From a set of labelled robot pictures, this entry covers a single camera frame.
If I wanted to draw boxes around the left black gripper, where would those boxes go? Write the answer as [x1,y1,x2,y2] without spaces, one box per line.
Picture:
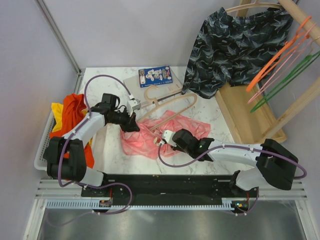
[108,107,140,133]

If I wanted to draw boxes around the pink patterned shorts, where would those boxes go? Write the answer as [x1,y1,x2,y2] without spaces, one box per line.
[120,110,211,160]

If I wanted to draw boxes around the beige plastic hanger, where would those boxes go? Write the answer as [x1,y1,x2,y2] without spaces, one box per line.
[136,85,198,131]

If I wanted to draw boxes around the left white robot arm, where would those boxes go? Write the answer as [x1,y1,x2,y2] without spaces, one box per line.
[43,93,141,197]

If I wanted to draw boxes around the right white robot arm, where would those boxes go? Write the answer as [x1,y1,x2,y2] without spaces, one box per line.
[162,129,299,197]

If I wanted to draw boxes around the wooden hanger rack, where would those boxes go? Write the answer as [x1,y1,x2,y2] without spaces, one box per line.
[215,0,320,144]

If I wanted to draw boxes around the dark leaf-print shorts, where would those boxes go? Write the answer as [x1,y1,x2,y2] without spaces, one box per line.
[181,7,293,99]

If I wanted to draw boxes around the green plastic hanger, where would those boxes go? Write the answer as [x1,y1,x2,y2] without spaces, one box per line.
[250,51,320,113]

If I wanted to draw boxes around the orange plastic hanger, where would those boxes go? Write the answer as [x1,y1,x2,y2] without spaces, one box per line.
[246,16,312,92]

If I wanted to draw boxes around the beige hanger under dark shorts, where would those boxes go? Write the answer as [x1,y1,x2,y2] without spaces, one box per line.
[225,0,282,17]

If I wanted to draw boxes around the grey book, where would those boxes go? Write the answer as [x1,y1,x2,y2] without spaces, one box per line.
[123,75,182,103]

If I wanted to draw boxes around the blue booklet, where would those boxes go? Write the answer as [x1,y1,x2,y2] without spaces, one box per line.
[138,65,173,88]

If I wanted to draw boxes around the orange garment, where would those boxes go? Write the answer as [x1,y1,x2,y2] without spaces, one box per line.
[49,93,96,170]

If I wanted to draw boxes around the yellow garment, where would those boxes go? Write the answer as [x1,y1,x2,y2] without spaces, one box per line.
[51,103,64,132]

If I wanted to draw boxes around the white laundry basket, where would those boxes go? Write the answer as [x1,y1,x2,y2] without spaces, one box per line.
[33,111,55,171]

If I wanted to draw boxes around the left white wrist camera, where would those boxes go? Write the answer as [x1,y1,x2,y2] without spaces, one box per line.
[126,98,141,116]

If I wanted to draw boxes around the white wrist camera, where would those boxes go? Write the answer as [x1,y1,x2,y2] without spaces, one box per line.
[161,130,176,147]
[126,98,141,116]

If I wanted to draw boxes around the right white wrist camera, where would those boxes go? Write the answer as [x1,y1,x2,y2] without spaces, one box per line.
[161,130,176,147]

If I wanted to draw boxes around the white slotted cable duct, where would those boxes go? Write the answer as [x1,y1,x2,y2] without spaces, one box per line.
[45,199,235,211]

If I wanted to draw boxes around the aluminium frame post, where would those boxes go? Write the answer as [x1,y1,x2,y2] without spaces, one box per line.
[36,0,83,76]

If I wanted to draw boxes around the pink wire hanger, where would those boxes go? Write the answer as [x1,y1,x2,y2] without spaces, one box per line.
[246,22,318,104]

